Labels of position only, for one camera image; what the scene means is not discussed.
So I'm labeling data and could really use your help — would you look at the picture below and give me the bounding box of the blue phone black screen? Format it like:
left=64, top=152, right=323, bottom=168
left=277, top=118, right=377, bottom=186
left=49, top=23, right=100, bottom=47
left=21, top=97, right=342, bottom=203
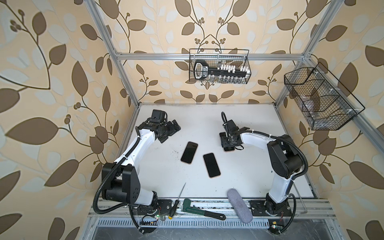
left=220, top=132, right=235, bottom=152

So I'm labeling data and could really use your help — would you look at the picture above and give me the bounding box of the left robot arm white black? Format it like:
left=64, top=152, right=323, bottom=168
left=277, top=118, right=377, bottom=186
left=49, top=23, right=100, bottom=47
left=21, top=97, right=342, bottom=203
left=93, top=110, right=181, bottom=234

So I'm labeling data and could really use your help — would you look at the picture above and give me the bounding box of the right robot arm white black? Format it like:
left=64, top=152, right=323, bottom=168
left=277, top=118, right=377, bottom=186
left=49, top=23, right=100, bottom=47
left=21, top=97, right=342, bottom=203
left=220, top=112, right=309, bottom=235

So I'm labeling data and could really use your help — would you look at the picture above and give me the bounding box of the middle phone in pink case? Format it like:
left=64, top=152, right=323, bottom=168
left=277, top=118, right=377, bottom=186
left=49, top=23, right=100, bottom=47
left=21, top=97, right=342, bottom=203
left=203, top=153, right=221, bottom=178

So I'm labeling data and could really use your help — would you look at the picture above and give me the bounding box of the phone in pink case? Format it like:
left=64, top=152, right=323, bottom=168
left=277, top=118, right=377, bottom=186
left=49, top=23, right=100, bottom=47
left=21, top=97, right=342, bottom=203
left=181, top=142, right=198, bottom=164
left=203, top=153, right=221, bottom=178

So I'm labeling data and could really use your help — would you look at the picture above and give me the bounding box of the left phone in pink case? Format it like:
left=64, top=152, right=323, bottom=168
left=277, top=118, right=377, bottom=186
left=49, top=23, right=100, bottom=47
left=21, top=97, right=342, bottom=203
left=181, top=142, right=198, bottom=164

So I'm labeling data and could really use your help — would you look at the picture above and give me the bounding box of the grey oblong pouch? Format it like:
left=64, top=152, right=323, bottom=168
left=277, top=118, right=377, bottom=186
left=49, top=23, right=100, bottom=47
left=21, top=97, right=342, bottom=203
left=227, top=189, right=253, bottom=224

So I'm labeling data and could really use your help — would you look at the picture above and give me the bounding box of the green pipe wrench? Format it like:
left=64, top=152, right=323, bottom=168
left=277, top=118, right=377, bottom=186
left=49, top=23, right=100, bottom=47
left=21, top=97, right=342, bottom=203
left=182, top=199, right=226, bottom=221

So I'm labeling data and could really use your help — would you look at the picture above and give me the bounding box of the black socket set rail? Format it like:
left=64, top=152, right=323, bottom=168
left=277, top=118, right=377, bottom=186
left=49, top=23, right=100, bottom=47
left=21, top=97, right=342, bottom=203
left=192, top=60, right=251, bottom=81

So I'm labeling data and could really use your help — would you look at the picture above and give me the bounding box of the black wire basket back wall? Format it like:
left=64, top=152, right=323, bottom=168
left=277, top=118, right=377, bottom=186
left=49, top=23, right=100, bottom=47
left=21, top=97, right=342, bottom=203
left=189, top=48, right=252, bottom=85

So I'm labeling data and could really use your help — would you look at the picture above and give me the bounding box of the black wire basket wall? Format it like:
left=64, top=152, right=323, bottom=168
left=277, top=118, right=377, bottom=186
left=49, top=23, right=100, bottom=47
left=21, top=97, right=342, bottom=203
left=284, top=62, right=366, bottom=131
left=189, top=48, right=252, bottom=85

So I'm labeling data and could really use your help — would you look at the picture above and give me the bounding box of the screwdriver black yellow handle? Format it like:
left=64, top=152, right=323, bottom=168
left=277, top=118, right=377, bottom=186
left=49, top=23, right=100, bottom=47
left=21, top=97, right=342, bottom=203
left=168, top=183, right=186, bottom=220

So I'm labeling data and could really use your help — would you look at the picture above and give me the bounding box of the black wire basket right wall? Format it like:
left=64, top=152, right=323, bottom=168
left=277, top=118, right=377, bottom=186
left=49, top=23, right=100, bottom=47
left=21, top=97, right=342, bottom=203
left=284, top=62, right=366, bottom=131

